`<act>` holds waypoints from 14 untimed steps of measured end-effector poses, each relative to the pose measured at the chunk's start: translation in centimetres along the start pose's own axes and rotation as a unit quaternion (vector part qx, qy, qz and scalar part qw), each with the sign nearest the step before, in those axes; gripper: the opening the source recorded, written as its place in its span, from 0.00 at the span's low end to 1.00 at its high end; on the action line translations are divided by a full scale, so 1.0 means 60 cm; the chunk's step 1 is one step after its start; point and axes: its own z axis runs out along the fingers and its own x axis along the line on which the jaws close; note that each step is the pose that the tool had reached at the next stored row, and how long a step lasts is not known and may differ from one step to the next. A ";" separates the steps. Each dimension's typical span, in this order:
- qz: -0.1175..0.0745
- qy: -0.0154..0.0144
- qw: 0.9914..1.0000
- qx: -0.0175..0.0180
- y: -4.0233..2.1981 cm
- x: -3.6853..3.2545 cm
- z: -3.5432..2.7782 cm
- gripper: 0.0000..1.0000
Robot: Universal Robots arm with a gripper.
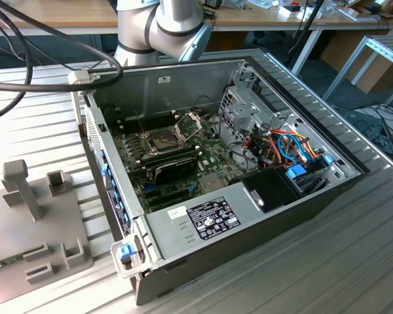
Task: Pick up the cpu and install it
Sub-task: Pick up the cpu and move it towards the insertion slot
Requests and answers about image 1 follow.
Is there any metal socket cover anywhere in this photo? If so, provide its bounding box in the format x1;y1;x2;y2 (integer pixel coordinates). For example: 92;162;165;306
172;111;204;145

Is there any green motherboard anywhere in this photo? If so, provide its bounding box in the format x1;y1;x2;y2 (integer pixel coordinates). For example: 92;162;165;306
109;109;259;212

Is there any black graphics card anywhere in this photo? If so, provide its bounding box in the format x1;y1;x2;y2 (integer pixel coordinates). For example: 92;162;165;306
145;156;199;186

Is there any black RAM slot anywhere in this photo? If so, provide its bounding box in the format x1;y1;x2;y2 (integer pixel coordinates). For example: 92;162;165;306
138;145;199;162
117;110;177;126
119;114;179;133
140;149;204;168

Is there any silver chipset heatsink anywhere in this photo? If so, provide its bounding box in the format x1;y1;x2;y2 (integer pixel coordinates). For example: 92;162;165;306
198;173;226;194

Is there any black expansion slot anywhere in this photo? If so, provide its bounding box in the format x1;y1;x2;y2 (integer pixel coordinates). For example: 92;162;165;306
143;186;193;201
147;195;188;211

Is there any metal disk bay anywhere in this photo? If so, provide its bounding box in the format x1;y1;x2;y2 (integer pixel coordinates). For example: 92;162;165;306
218;85;276;145

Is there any grey power supply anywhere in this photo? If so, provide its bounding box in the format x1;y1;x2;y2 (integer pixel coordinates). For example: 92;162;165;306
140;181;269;262

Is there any blue disk carrier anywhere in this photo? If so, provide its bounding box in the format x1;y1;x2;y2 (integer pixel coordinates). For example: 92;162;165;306
285;156;335;197

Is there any black open PC case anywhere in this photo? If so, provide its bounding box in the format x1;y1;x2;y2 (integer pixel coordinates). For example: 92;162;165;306
67;48;371;307

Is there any blue case latch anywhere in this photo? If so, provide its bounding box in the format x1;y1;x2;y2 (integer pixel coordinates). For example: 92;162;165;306
117;244;136;263

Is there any black tripod pole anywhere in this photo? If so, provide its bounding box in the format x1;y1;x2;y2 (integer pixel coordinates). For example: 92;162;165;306
286;0;326;65

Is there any grey parts rack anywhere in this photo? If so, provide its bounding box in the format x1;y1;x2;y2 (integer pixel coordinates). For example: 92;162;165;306
0;159;94;297

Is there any wooden desk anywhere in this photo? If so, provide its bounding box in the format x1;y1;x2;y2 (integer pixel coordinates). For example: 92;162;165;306
212;0;393;76
0;0;119;37

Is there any black floor stand base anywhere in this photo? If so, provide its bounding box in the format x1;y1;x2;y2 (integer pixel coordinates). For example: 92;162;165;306
333;103;393;161

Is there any green RAM stick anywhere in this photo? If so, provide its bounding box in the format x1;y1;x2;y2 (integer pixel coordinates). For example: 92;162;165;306
0;254;24;273

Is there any black internal cable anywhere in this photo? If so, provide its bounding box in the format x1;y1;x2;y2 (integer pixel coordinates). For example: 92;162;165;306
191;94;259;171

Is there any blue wire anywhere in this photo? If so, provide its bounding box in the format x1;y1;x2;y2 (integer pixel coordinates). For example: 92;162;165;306
277;132;304;164

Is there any orange wire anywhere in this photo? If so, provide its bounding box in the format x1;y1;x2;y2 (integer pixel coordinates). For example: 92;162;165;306
270;130;318;158

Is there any thick black cable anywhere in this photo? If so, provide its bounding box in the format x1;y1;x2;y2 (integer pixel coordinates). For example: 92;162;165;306
0;0;124;94

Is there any aluminium profile frame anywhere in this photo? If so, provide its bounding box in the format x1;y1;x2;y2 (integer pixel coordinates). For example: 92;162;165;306
322;35;393;109

